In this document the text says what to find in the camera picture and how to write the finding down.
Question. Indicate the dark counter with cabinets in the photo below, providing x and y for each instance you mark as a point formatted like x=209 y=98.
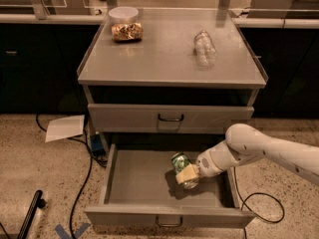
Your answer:
x=40 y=62

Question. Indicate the white paper sheet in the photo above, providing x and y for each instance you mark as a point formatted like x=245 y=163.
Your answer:
x=65 y=128

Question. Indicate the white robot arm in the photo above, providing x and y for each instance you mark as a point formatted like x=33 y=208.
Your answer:
x=244 y=144

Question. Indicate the clear plastic bottle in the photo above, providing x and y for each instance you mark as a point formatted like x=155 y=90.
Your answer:
x=204 y=49

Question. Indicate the open middle drawer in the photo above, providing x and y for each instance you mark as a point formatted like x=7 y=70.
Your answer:
x=140 y=189

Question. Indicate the grey metal drawer cabinet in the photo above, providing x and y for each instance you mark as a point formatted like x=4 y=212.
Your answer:
x=161 y=69

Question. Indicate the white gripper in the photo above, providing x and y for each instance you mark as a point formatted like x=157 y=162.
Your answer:
x=206 y=165

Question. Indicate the black bar object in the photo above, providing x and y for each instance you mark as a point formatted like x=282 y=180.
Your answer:
x=38 y=202

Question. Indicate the blue power box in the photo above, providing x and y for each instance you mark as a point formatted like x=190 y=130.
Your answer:
x=96 y=145

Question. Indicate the green soda can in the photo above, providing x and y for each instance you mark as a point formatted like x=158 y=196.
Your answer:
x=180 y=161

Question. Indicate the brown snack bag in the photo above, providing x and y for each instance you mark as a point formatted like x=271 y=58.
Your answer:
x=127 y=32

